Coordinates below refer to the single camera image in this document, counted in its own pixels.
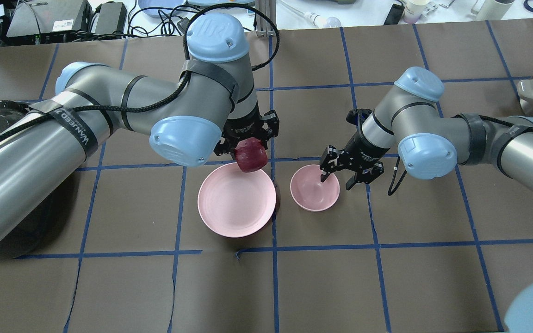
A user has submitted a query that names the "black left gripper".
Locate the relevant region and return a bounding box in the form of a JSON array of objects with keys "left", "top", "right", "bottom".
[{"left": 213, "top": 108, "right": 280, "bottom": 156}]

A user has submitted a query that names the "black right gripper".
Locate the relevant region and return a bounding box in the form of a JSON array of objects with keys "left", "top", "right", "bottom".
[{"left": 319, "top": 134, "right": 385, "bottom": 191}]

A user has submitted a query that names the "red apple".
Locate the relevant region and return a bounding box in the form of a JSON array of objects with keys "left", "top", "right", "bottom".
[{"left": 234, "top": 137, "right": 268, "bottom": 173}]

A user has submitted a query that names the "pink bowl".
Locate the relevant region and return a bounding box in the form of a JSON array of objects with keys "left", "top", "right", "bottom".
[{"left": 290, "top": 164, "right": 340, "bottom": 211}]

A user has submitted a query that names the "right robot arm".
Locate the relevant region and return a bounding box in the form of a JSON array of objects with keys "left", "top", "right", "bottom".
[{"left": 320, "top": 66, "right": 533, "bottom": 190}]

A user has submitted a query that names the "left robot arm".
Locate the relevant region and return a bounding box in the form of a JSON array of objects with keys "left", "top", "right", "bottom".
[{"left": 0, "top": 7, "right": 280, "bottom": 241}]

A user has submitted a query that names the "pink plate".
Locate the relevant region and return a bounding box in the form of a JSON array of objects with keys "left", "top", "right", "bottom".
[{"left": 197, "top": 163, "right": 277, "bottom": 238}]

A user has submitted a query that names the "blue plate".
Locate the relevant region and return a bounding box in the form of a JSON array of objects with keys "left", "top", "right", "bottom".
[{"left": 137, "top": 0, "right": 187, "bottom": 19}]

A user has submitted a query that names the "black power adapter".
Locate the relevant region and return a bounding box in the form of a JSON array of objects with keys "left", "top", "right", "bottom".
[{"left": 383, "top": 4, "right": 405, "bottom": 25}]

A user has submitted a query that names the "white cup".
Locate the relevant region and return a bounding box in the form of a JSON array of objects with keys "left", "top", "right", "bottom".
[{"left": 471, "top": 0, "right": 514, "bottom": 21}]

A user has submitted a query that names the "black computer box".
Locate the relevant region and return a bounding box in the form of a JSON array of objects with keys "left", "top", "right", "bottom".
[{"left": 6, "top": 0, "right": 92, "bottom": 38}]

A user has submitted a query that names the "aluminium frame post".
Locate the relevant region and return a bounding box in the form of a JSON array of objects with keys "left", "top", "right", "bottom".
[{"left": 254, "top": 0, "right": 277, "bottom": 37}]

